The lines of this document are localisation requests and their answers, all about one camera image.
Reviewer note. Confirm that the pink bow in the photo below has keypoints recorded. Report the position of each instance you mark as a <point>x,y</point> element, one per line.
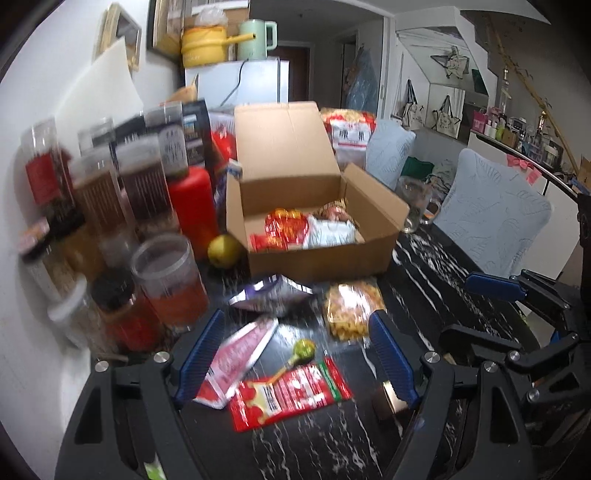
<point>521,162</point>

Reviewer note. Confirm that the clear-wrapped waffle packet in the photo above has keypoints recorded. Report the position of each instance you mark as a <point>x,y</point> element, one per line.
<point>351,311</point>

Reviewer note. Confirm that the white patterned packet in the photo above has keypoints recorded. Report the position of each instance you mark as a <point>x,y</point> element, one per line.
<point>332,233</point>

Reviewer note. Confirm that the white green label jar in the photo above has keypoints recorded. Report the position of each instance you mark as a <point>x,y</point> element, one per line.
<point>171,147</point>

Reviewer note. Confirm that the red gold foil packet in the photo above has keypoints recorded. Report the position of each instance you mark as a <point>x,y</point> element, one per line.
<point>281,228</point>

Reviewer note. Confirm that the brown coffee packet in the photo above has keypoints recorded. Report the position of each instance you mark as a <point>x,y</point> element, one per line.
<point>339,212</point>

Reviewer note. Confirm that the brown cardboard box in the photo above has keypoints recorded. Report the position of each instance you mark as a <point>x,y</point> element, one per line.
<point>286,152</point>

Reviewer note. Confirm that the tall red label jar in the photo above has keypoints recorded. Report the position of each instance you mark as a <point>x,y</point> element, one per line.
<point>44,170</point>

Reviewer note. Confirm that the black pouch bag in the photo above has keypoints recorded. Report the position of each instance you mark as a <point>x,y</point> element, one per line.
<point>198,134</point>

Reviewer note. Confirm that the clear plastic jar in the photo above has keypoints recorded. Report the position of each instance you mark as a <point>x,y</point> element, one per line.
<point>117,247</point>

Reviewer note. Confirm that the red white nut bag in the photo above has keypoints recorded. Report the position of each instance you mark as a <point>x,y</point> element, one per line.
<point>351,136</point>

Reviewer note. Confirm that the small black lid red jar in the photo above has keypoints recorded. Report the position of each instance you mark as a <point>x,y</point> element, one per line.
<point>124,314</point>

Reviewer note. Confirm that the green lollipop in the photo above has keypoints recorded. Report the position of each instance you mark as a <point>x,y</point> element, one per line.
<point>304,350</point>

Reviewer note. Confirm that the blue plastic bag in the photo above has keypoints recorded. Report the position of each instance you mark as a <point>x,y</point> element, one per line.
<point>364,83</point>

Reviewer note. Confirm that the black packet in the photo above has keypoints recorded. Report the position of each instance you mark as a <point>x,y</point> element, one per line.
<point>131,129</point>

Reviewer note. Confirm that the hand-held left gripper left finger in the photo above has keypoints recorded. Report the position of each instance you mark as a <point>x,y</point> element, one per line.
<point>198,360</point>

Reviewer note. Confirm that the yellow green fruit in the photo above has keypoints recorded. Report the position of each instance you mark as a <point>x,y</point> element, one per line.
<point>224,251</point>

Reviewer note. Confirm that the row of bottles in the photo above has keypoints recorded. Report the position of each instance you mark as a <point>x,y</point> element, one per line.
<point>517,138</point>

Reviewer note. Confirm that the orange packet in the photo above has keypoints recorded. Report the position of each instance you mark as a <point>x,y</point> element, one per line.
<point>182,92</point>

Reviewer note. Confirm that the yellow pot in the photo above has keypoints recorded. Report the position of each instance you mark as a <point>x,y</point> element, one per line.
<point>203,48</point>

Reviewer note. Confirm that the dark label jar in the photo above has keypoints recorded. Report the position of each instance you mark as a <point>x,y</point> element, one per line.
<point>145,184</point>

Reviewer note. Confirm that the white tote bag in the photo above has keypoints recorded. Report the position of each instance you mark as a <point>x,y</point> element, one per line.
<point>412,113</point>

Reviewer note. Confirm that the small white blue packet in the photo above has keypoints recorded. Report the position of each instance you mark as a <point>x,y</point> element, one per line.
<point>231,177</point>

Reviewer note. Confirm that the clear white lid jar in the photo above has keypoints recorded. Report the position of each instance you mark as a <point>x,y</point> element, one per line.
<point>94,136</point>

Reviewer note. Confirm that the large white lid nut jar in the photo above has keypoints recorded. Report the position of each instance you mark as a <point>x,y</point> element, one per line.
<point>74,314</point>

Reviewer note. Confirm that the brown label jar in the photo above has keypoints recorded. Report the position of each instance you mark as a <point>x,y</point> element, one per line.
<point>97,194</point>

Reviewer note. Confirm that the small brown box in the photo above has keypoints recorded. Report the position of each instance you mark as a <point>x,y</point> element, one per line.
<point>392,401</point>

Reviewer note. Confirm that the white board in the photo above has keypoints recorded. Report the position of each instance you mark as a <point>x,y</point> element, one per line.
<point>99,87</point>

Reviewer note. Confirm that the white plastic bag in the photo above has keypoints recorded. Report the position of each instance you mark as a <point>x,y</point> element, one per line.
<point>210,16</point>

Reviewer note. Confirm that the purple snack packet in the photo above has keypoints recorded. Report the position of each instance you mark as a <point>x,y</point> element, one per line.
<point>272,295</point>

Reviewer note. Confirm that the green bag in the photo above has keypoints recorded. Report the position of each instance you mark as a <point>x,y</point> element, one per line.
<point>420,167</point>

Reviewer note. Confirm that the red snack packet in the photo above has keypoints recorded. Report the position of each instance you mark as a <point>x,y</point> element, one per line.
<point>291,392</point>

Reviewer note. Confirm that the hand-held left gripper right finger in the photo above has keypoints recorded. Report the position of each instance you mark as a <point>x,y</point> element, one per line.
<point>395,360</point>

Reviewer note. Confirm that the white fridge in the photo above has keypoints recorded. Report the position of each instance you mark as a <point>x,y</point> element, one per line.
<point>258,83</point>

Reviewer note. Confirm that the glass mug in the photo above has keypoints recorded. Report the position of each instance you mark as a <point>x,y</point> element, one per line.
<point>415,207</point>

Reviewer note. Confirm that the large dark picture frame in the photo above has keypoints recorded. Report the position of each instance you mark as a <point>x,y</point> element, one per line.
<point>164,27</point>

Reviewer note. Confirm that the large light blue chair cushion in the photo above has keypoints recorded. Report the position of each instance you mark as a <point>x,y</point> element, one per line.
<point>489,217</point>

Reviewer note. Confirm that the small yellow picture frame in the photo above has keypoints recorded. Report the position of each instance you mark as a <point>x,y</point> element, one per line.
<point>117,32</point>

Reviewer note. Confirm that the green kettle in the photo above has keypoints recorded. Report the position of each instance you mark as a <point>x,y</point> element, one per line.
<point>254,41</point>

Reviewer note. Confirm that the red canister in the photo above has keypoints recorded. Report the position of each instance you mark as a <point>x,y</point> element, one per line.
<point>194,212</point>

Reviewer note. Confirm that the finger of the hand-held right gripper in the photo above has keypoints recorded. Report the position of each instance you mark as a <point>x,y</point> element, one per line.
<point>466,339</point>
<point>494,284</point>

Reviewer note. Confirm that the pink red stick packet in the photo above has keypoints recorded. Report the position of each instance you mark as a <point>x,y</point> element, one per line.
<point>235,357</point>

